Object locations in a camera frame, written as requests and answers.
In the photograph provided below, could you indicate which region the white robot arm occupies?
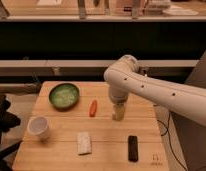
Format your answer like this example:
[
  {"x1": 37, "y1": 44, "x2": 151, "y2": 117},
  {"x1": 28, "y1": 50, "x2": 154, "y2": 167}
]
[{"x1": 104, "y1": 55, "x2": 206, "y2": 126}]

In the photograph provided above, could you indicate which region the orange carrot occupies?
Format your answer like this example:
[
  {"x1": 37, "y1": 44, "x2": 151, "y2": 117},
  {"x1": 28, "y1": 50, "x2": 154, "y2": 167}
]
[{"x1": 89, "y1": 100, "x2": 97, "y2": 117}]

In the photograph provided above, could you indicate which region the black rectangular bar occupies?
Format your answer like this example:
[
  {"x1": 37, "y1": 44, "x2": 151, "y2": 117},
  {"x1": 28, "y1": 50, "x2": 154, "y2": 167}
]
[{"x1": 128, "y1": 135, "x2": 138, "y2": 162}]

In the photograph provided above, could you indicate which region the wooden table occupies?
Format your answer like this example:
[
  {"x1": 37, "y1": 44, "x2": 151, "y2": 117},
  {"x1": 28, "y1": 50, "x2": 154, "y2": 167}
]
[{"x1": 13, "y1": 81, "x2": 169, "y2": 171}]

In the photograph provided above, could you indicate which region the green bowl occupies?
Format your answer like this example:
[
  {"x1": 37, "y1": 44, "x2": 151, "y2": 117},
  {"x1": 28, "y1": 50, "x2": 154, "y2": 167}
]
[{"x1": 49, "y1": 83, "x2": 80, "y2": 110}]

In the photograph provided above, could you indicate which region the white paper cup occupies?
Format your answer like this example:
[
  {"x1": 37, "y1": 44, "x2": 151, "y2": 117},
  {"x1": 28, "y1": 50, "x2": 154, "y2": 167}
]
[{"x1": 27, "y1": 117, "x2": 50, "y2": 141}]

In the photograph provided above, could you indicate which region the black office chair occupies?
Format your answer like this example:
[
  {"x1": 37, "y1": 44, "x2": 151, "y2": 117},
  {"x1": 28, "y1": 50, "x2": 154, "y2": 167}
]
[{"x1": 0, "y1": 94, "x2": 21, "y2": 171}]

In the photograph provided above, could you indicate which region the black cable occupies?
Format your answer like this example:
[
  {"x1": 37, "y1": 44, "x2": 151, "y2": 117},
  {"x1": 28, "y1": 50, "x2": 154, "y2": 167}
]
[{"x1": 153, "y1": 104, "x2": 191, "y2": 171}]

